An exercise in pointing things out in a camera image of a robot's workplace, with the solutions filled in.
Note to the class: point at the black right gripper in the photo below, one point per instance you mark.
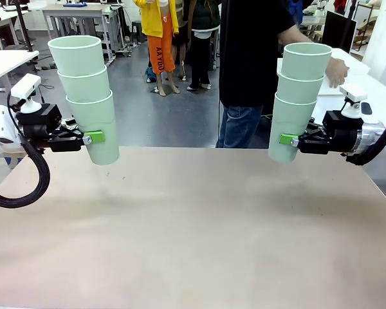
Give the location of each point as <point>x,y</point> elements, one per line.
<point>342,135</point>

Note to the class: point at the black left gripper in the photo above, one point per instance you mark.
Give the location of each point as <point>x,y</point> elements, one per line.
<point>38,120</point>

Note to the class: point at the pale green plastic cup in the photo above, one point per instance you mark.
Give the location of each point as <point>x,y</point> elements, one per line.
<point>83,87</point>
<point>77,58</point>
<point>305,62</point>
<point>299,88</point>
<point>289,119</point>
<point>93,116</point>

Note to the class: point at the white storage basket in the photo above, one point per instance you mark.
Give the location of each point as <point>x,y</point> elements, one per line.
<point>357,67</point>

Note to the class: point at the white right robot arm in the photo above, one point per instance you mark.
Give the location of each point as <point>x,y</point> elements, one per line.
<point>371,138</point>

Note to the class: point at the person's left forearm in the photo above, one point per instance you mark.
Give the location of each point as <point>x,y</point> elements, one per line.
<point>304,38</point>

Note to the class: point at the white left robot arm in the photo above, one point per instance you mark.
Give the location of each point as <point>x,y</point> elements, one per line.
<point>1,128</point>

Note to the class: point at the person's left hand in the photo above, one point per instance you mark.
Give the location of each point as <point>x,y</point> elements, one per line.
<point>337,72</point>

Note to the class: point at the white side table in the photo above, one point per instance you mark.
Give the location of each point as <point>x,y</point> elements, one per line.
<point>382,96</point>

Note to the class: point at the person in black shirt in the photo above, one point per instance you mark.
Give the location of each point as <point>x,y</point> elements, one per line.
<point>251,48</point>

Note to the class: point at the white work table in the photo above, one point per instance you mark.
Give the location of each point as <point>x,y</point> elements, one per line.
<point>6,62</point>

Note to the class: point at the black monitor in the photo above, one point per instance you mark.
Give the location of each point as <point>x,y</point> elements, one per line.
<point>339,32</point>

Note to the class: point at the mannequin yellow jacket orange shorts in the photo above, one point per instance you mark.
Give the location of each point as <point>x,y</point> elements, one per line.
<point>161,54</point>

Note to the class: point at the dark stool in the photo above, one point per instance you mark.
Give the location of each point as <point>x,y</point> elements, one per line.
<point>138,32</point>

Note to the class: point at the black stand pole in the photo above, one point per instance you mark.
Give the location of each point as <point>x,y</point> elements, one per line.
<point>24,29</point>

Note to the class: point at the blue jacket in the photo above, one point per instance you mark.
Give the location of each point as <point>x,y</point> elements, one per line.
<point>296,11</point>

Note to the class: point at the person in dark jacket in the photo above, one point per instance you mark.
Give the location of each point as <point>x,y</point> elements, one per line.
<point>202,48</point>

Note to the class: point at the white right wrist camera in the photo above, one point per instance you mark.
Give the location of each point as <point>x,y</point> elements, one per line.
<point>354,93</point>

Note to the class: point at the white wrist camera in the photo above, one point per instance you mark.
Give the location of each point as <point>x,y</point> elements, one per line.
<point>25,85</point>
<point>354,93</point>

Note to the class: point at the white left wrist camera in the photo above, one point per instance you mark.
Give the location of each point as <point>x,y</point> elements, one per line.
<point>25,85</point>

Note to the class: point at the white desk with metal frame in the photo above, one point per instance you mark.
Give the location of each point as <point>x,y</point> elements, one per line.
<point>74,11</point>

